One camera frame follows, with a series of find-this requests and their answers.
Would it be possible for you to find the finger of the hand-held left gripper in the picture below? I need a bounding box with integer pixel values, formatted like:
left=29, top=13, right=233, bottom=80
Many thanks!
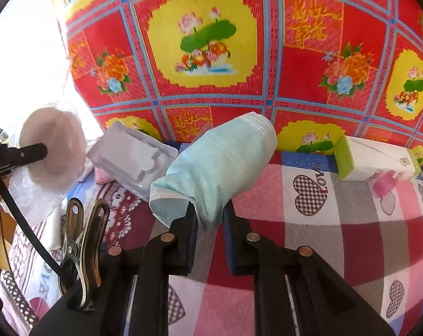
left=5, top=142, right=48, bottom=169

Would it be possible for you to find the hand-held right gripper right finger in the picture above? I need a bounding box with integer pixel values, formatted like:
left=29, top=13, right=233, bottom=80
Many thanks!
left=223, top=203, right=396, bottom=336

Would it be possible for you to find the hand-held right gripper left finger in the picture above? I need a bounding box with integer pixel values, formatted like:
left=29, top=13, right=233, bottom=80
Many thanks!
left=30, top=202, right=200, bottom=336

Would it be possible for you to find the mauve round disc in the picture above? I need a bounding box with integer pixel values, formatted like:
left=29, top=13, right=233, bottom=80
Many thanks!
left=19, top=108, right=87, bottom=194

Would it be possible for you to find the clear plastic bag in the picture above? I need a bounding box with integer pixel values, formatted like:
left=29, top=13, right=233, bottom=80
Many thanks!
left=2, top=100, right=93, bottom=226

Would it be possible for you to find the blue face mask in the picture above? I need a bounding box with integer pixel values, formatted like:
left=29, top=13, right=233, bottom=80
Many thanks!
left=149, top=112, right=278, bottom=233

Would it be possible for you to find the white plastic tray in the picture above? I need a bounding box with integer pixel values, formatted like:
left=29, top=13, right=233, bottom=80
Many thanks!
left=87, top=121, right=179, bottom=202

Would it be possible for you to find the green white paper carton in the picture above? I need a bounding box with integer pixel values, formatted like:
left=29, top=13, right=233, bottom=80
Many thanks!
left=334, top=135, right=422, bottom=183

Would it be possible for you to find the pink folded cloth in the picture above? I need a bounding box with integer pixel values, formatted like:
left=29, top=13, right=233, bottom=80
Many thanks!
left=94, top=166, right=116, bottom=184

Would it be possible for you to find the plaid heart print bedsheet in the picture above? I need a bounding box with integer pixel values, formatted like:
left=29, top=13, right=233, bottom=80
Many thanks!
left=0, top=142, right=423, bottom=336

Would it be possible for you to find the metal spring clip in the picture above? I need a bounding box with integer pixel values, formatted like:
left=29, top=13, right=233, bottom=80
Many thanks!
left=59, top=198, right=111, bottom=311

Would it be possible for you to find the red floral printed mat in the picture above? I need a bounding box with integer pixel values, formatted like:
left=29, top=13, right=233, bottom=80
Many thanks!
left=51, top=0, right=423, bottom=179

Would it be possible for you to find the black cable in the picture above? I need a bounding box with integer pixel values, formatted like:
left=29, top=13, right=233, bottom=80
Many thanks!
left=0, top=154, right=63, bottom=277

